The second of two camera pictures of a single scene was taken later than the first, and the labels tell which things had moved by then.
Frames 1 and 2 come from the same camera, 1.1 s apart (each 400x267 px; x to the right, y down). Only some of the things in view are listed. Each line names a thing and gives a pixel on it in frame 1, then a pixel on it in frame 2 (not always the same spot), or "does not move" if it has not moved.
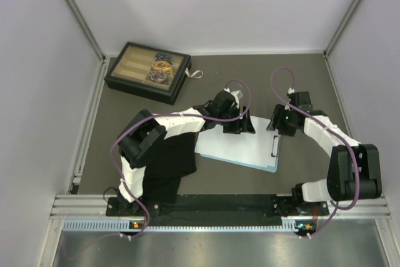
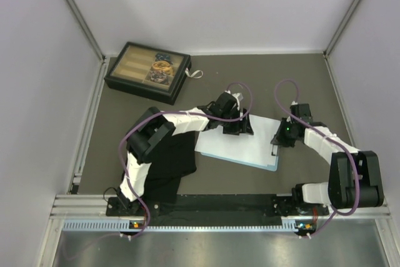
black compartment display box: x=151 y=72 does not move
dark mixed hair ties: x=159 y=77 does not move
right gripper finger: x=273 y=125 to x=277 y=137
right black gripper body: x=285 y=121 to x=287 y=139
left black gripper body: x=235 y=126 does not move
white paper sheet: x=260 y=148 does not move
